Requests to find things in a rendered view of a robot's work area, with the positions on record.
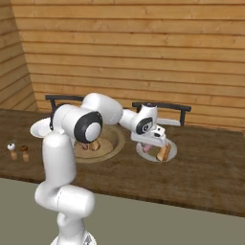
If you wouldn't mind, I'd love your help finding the white-topped wooden shaker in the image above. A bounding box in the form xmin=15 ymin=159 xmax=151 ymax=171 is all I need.
xmin=7 ymin=143 xmax=19 ymax=161

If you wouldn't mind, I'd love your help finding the brown-topped wooden shaker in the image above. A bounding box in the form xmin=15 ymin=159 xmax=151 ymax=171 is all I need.
xmin=19 ymin=145 xmax=31 ymax=163

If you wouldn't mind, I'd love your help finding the brown wooden bowl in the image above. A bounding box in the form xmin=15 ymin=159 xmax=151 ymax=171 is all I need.
xmin=73 ymin=123 xmax=126 ymax=164

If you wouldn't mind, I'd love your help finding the tan hot dog bun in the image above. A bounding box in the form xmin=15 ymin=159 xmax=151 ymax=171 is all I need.
xmin=155 ymin=142 xmax=172 ymax=163
xmin=88 ymin=140 xmax=101 ymax=151

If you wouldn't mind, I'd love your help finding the white plate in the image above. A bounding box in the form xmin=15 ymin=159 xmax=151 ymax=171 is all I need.
xmin=30 ymin=116 xmax=63 ymax=139
xmin=136 ymin=137 xmax=178 ymax=163

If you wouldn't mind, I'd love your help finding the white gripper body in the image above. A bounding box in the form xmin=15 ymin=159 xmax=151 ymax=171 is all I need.
xmin=130 ymin=130 xmax=168 ymax=148

